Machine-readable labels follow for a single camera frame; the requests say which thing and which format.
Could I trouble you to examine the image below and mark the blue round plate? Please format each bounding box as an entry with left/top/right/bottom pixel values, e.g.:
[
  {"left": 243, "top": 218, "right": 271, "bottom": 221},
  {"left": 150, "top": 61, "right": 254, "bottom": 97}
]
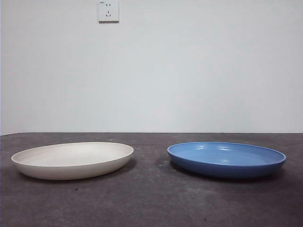
[{"left": 167, "top": 141, "right": 286, "bottom": 178}]

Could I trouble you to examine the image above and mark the white round plate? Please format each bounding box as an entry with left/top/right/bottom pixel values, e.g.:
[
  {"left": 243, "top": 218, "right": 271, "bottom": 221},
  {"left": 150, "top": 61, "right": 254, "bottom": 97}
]
[{"left": 11, "top": 141, "right": 134, "bottom": 181}]

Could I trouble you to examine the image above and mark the white wall socket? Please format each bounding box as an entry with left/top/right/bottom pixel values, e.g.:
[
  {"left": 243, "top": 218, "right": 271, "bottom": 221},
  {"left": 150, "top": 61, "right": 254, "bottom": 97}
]
[{"left": 98, "top": 0, "right": 120, "bottom": 24}]

